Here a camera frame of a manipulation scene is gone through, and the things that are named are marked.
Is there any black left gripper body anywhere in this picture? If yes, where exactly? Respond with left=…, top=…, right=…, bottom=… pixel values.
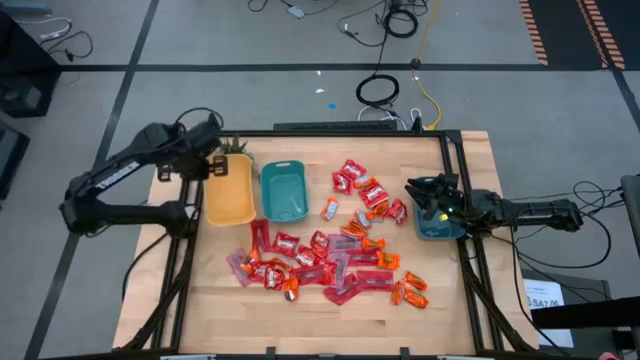
left=167, top=122, right=224, bottom=179

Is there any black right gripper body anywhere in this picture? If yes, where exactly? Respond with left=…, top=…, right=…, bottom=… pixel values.
left=424, top=173, right=471, bottom=226

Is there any red Skittles candy pack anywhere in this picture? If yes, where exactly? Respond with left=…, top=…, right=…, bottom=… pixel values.
left=332, top=171, right=354, bottom=195
left=384, top=198, right=409, bottom=225
left=309, top=230, right=330, bottom=259
left=319, top=262, right=339, bottom=286
left=294, top=244, right=317, bottom=268
left=358, top=182, right=390, bottom=209
left=247, top=259, right=274, bottom=284
left=342, top=159, right=368, bottom=181
left=263, top=267, right=286, bottom=291
left=269, top=231, right=300, bottom=258

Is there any dark blue plastic bin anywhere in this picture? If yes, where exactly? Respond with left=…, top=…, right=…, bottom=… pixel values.
left=413, top=204, right=469, bottom=243

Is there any yellow plastic bin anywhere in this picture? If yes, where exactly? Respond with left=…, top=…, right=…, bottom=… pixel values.
left=203, top=153, right=258, bottom=228

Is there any teal plastic bin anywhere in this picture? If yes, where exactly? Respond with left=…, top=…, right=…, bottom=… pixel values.
left=259, top=159, right=310, bottom=224

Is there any red Twizzlers candy pack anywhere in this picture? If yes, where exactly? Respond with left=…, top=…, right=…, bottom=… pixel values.
left=289, top=264, right=326, bottom=286
left=344, top=249, right=379, bottom=267
left=226, top=248, right=253, bottom=288
left=327, top=233, right=362, bottom=254
left=250, top=218, right=271, bottom=254
left=355, top=269, right=395, bottom=292
left=332, top=252, right=351, bottom=289
left=323, top=279, right=361, bottom=306

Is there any potted succulent plant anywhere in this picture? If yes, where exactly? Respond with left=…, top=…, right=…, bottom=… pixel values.
left=221, top=133, right=251, bottom=157

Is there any black power strip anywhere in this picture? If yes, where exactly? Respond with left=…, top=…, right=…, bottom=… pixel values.
left=273, top=120, right=399, bottom=133

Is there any white paper sheet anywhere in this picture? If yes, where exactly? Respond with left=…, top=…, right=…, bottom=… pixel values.
left=522, top=278, right=576, bottom=350

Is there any black box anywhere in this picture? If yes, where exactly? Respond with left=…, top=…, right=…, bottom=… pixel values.
left=0, top=119, right=31, bottom=201

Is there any black cabinet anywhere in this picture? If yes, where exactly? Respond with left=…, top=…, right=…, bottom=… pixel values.
left=0, top=9, right=62, bottom=119

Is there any black desk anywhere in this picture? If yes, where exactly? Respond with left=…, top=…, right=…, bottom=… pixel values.
left=519, top=269, right=640, bottom=360

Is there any black orange striped floor mat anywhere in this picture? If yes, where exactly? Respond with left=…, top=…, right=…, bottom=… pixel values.
left=517, top=0, right=640, bottom=71

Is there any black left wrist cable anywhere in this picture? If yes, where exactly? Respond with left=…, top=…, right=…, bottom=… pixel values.
left=173, top=106, right=225, bottom=132

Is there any white looped cable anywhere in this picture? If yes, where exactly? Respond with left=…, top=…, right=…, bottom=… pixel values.
left=357, top=104, right=425, bottom=132

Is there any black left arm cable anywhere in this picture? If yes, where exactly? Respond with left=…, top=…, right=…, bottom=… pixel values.
left=121, top=230, right=174, bottom=304

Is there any black coiled floor cable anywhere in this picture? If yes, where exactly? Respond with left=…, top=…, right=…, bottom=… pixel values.
left=382, top=7, right=419, bottom=39
left=355, top=73, right=400, bottom=107

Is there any yellow floor cable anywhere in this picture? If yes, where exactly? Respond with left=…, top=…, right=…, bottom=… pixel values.
left=411, top=0, right=442, bottom=131

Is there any thin black floor cable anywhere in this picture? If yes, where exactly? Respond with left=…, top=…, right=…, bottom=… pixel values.
left=39, top=30, right=94, bottom=62

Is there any white floor cable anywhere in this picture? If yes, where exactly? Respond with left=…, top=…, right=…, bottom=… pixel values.
left=17, top=17, right=74, bottom=41

